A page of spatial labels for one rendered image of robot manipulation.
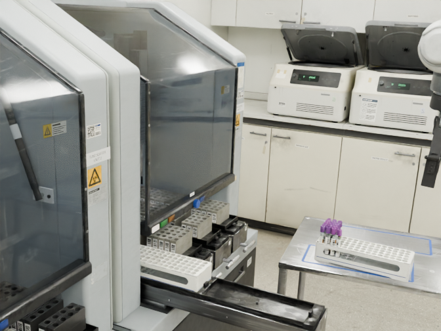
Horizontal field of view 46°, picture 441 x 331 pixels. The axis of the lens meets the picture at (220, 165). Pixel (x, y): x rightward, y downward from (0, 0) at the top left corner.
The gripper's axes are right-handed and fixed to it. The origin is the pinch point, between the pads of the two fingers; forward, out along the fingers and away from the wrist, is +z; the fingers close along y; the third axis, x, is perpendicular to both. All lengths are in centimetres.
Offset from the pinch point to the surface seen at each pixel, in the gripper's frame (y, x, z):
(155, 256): -12, 71, 40
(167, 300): -19, 61, 48
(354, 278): 14.1, 15.1, 41.6
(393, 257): 20.9, 5.5, 34.2
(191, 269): -14, 57, 39
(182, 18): 43, 98, -28
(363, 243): 26.2, 15.5, 34.9
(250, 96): 278, 158, 43
